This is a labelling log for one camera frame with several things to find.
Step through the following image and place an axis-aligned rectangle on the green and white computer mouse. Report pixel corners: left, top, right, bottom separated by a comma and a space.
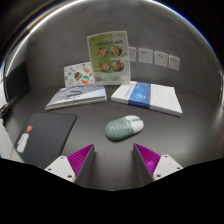
104, 114, 145, 142

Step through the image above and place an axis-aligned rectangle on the grey striped book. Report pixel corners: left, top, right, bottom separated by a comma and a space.
44, 83, 108, 111

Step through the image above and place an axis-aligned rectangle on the black cable bundle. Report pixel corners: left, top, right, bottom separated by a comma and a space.
0, 102, 14, 122

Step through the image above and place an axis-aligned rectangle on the white sticker card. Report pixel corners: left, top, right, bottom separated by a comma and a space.
63, 61, 96, 89

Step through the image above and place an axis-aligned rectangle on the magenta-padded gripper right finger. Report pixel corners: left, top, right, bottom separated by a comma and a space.
132, 143, 184, 186

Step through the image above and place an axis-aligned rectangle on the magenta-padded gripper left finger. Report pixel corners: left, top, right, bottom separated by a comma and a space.
44, 143, 96, 188

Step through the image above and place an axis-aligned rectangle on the black printed mouse pad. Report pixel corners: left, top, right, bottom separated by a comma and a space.
13, 112, 78, 170

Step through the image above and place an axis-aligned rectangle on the green menu sign stand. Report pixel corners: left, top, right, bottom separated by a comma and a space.
86, 30, 132, 86

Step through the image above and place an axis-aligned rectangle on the white and blue book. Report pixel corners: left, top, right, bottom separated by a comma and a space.
110, 80, 184, 118

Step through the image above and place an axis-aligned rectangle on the black monitor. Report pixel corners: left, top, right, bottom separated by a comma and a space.
3, 61, 32, 103

